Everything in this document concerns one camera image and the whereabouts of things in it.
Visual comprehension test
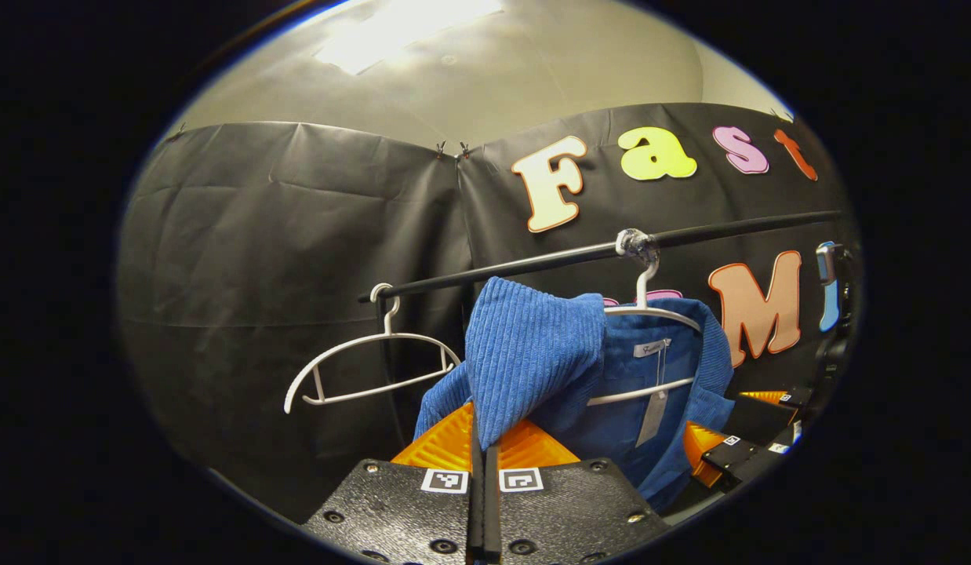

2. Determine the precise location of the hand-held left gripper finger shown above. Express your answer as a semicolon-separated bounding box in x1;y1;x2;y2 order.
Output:
484;418;672;565
300;400;486;565

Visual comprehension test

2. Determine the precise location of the blue corduroy jacket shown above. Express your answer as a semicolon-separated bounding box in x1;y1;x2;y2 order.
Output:
413;276;736;515

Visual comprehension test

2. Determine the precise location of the white hanger with taped hook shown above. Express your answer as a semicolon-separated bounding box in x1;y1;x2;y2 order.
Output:
586;228;702;406

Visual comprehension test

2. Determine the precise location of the white plastic hanger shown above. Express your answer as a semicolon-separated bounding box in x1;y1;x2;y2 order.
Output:
284;282;461;414

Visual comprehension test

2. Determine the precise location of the black metal clothes rack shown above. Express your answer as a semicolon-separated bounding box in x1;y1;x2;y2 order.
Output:
358;210;843;440

